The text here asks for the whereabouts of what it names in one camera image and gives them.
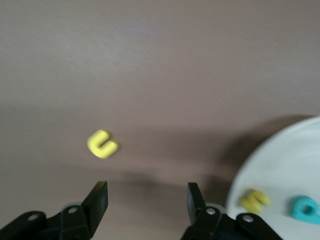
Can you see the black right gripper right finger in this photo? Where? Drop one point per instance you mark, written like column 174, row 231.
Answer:
column 210, row 225

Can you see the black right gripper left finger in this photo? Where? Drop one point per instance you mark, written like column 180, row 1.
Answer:
column 82, row 220

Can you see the yellow foam letter m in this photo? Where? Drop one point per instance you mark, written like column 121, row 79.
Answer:
column 252, row 202

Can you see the yellow foam letter u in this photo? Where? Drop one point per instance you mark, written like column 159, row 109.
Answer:
column 96, row 150

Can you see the teal foam letter p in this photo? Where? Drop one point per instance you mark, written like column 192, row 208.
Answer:
column 295, row 210

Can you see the beige brown plate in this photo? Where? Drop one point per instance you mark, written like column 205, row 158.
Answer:
column 287, row 162

